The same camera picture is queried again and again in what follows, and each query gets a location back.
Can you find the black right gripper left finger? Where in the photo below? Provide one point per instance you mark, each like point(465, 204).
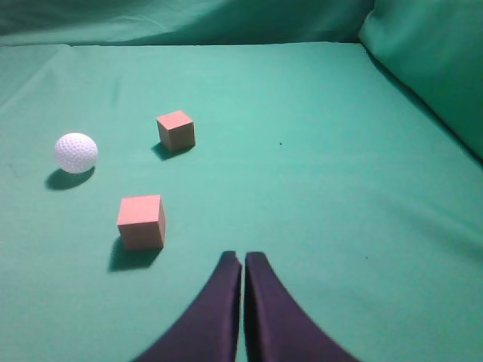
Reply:
point(208, 329)

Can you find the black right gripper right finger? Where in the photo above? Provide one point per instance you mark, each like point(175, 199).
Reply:
point(276, 327)

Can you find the white dimpled golf ball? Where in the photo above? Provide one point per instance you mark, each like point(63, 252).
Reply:
point(75, 153)

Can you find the near brown cube block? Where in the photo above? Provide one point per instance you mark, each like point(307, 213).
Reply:
point(142, 222)

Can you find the brown cube block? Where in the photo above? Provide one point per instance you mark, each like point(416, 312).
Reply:
point(142, 222)
point(176, 131)

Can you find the far brown cube block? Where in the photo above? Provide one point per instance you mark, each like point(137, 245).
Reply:
point(176, 131)

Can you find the green cloth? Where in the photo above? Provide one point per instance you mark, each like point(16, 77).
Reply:
point(306, 148)

